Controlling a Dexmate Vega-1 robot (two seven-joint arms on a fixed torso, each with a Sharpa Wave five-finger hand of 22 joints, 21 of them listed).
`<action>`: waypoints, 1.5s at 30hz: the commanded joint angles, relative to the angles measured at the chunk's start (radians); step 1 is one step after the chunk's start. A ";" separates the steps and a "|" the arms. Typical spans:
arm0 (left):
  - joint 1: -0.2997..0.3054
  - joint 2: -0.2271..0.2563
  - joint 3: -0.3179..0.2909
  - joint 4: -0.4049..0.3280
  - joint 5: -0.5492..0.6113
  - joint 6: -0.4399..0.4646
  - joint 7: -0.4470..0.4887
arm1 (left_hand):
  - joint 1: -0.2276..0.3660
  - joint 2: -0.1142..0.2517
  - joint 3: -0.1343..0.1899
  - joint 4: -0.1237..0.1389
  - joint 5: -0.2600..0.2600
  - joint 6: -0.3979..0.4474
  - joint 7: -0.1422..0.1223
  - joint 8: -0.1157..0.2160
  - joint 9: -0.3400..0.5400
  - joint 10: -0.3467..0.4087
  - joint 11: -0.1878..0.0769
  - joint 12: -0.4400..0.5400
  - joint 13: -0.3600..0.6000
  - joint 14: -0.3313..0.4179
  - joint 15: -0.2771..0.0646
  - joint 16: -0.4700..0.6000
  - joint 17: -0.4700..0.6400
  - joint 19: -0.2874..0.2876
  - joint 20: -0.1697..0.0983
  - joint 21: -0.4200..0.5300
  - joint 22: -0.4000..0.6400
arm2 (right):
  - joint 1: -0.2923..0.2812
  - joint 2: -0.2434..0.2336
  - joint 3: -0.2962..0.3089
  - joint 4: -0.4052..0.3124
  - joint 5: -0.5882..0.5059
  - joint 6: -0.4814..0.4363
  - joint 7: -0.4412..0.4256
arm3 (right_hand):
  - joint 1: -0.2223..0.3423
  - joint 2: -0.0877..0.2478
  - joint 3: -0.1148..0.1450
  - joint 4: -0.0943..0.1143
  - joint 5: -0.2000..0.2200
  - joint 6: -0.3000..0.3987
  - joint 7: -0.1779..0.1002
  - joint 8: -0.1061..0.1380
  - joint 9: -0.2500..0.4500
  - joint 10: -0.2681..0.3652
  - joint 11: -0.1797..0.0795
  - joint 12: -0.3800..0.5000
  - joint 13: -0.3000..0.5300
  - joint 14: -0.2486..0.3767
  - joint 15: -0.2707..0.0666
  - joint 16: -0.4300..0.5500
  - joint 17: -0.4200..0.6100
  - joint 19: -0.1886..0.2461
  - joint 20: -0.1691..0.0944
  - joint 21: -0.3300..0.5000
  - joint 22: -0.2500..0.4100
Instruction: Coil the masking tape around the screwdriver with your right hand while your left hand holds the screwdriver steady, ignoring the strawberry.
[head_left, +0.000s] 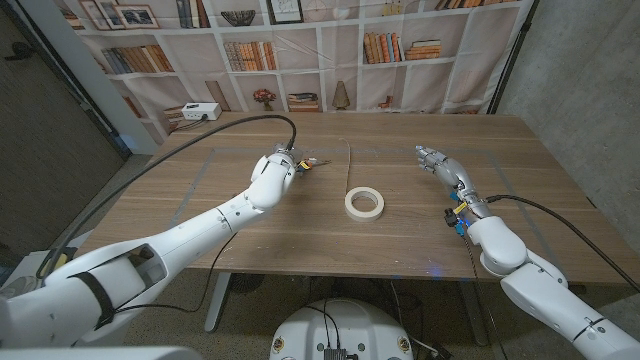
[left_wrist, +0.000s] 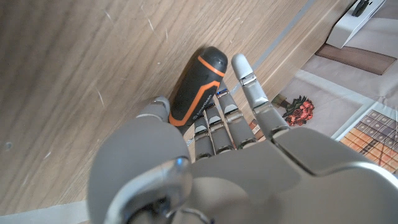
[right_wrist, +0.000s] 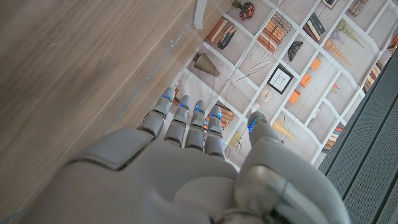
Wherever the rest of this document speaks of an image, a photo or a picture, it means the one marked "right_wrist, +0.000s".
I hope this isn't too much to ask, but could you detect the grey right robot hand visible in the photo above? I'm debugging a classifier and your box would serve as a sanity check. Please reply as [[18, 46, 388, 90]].
[[18, 87, 352, 224]]

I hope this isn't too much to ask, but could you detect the printed bookshelf backdrop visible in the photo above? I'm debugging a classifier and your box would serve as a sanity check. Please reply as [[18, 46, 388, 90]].
[[167, 0, 398, 172]]

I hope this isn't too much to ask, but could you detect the white power strip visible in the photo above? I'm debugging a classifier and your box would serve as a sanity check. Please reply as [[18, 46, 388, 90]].
[[194, 0, 208, 30]]

